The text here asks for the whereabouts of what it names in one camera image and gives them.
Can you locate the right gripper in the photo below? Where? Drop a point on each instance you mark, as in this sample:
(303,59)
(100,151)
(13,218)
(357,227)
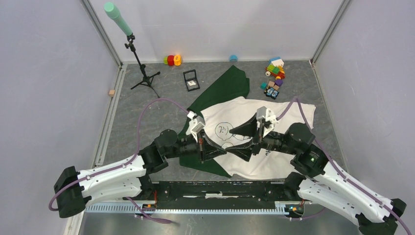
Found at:
(243,151)

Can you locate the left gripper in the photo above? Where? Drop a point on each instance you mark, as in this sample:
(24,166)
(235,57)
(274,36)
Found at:
(207,148)

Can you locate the white and green t-shirt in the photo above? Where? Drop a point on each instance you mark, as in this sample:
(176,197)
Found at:
(224,105)

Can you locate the black clear brooch case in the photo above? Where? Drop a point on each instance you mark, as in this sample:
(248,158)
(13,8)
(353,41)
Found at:
(191,80)

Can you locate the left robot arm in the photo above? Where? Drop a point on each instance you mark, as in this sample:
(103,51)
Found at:
(77,189)

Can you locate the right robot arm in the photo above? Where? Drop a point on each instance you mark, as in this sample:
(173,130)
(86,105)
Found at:
(319,179)

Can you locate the black blue patterned block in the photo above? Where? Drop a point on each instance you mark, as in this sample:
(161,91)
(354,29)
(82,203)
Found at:
(271,93)

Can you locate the teal cube block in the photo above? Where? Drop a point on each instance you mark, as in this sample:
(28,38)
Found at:
(263,86)

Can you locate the purple cube block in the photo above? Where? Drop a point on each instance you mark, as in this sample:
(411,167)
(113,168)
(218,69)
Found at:
(279,82)

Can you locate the colourful brick toy train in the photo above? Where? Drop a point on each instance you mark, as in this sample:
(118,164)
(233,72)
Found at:
(275,71)

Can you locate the blue cylinder toy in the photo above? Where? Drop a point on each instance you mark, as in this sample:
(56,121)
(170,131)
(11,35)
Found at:
(233,58)

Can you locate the white blue brick block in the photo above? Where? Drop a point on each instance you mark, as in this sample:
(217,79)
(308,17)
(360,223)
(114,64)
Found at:
(276,62)

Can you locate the black tripod stand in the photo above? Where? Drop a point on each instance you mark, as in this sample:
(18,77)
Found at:
(147,80)

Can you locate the red cylinder toy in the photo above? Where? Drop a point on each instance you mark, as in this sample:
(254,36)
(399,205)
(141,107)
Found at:
(170,60)

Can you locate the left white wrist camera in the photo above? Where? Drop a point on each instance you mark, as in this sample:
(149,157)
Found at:
(195,125)

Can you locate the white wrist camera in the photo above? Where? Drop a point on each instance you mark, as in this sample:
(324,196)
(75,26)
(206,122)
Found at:
(195,125)
(266,118)

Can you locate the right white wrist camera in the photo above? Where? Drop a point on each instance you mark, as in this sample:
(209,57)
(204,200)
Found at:
(266,118)

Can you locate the orange ring toy block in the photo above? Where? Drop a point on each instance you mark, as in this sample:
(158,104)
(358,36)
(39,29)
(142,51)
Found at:
(177,60)

